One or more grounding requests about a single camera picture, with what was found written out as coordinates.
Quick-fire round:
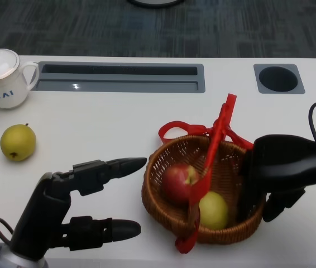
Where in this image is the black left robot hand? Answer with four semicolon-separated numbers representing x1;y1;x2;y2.
9;157;148;259

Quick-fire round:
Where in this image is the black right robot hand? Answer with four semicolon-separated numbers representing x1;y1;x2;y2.
236;134;316;223

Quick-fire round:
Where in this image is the wicker basket with red ribbon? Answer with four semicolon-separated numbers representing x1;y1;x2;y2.
141;94;267;255

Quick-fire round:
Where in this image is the red apple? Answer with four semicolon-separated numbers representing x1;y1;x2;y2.
162;164;200;207

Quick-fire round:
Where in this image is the yellow-green pear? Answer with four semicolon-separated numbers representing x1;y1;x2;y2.
0;123;37;162
199;191;229;230

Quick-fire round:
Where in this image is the white ceramic mug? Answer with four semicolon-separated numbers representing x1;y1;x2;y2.
0;63;40;109

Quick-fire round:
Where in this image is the black white chair base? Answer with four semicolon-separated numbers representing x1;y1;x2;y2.
126;0;186;9

